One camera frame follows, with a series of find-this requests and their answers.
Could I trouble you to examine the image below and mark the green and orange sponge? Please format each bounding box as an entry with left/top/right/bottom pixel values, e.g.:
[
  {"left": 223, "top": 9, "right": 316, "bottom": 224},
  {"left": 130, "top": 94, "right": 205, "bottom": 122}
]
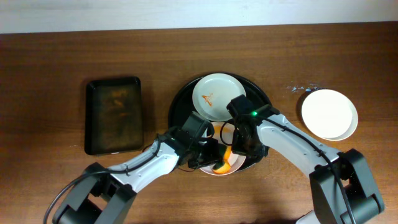
[{"left": 212, "top": 146, "right": 232, "bottom": 174}]

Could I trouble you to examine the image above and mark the grey-white plate with sauce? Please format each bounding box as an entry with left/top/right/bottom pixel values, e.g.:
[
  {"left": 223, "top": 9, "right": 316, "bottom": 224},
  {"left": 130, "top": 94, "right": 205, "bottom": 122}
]
[{"left": 192, "top": 73, "right": 246, "bottom": 121}]

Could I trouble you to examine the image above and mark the cream plate with sauce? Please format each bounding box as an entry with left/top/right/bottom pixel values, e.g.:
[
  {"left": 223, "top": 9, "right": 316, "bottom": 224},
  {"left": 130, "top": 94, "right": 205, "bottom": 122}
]
[{"left": 300, "top": 89, "right": 359, "bottom": 141}]

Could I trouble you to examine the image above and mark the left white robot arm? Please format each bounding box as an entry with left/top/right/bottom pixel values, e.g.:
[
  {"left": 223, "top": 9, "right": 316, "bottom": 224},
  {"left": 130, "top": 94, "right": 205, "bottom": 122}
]
[{"left": 43, "top": 112, "right": 225, "bottom": 223}]

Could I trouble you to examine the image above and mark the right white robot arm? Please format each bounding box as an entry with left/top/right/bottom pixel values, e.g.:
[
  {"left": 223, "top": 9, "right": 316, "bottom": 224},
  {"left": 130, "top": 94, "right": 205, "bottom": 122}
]
[{"left": 226, "top": 95, "right": 385, "bottom": 224}]

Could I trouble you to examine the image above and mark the round black tray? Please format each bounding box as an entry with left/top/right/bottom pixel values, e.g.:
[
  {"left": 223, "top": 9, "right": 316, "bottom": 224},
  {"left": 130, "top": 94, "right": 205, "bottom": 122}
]
[{"left": 168, "top": 73, "right": 272, "bottom": 172}]

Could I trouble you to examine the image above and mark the rectangular black tray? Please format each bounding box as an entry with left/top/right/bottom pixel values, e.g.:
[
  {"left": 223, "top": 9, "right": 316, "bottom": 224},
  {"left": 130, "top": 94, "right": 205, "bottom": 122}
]
[{"left": 84, "top": 76, "right": 144, "bottom": 156}]

